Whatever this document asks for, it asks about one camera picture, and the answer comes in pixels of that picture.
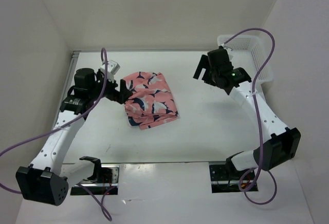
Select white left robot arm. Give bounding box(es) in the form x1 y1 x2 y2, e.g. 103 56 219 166
15 63 132 206

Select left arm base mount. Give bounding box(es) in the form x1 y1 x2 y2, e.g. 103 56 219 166
70 164 120 196

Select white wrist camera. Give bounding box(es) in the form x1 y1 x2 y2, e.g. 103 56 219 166
218 44 233 61
99 60 120 82

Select white plastic basket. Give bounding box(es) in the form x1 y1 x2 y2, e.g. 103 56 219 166
217 34 268 78

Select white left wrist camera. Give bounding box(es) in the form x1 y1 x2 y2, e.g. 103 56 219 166
99 60 120 82

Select pink shark print shorts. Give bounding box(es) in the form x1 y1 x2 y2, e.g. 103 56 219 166
123 71 179 130

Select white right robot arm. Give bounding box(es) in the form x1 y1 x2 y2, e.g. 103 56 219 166
193 46 301 179

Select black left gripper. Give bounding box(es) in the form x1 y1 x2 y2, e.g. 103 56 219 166
89 69 133 104

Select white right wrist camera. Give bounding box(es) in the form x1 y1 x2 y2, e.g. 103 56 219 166
218 44 233 61

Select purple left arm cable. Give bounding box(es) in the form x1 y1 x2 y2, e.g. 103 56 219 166
0 48 113 221

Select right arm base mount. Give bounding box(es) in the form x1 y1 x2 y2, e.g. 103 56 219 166
209 161 246 193

